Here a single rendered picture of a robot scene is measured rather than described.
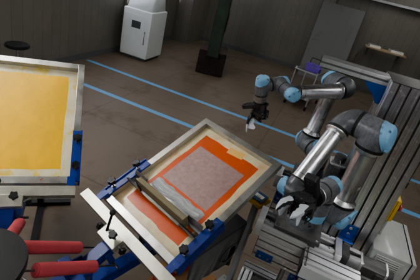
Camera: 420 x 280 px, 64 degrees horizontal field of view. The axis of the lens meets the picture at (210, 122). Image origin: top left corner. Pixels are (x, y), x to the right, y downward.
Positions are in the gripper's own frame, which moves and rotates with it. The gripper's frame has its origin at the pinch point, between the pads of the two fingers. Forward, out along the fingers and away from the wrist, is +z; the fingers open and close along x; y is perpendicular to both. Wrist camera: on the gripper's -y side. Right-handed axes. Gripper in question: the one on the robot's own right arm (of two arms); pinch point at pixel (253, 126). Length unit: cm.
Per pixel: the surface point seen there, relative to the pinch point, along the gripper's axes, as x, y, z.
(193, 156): -36.9, -13.9, 9.9
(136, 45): 256, -506, 199
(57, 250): -122, -4, -2
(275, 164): -13.9, 27.2, 3.4
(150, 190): -73, -6, 4
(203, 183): -46.7, 4.1, 11.1
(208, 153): -29.5, -9.0, 8.9
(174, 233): -77, 14, 15
